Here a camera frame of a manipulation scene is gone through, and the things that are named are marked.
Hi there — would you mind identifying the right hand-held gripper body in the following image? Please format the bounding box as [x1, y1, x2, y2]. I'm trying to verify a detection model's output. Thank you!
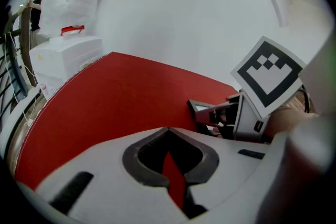
[226, 36, 307, 144]

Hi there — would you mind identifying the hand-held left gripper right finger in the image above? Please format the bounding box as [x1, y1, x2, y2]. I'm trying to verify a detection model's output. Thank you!
[167, 127, 274, 219]

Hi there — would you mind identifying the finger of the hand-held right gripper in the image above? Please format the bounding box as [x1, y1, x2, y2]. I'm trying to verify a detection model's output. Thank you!
[195, 101, 240, 125]

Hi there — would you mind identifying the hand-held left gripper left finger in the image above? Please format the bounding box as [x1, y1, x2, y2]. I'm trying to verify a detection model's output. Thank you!
[35, 127, 190, 222]

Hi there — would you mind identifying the person's right forearm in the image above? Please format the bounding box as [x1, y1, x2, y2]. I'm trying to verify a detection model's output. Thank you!
[264, 106, 320, 141]

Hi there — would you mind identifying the red tablecloth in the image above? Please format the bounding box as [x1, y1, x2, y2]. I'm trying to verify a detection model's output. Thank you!
[14, 51, 241, 211]

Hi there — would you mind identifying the white water dispenser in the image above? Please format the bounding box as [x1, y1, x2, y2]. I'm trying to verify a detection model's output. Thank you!
[28, 35, 103, 101]

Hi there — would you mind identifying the black metal railing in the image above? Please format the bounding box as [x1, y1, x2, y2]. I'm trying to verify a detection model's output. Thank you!
[0, 28, 30, 135]

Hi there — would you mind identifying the dark wooden handrail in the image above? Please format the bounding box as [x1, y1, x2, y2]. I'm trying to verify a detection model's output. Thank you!
[20, 7, 38, 88]

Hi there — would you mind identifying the red bottle handle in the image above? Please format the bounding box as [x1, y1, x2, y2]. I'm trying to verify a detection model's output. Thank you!
[60, 25, 85, 36]

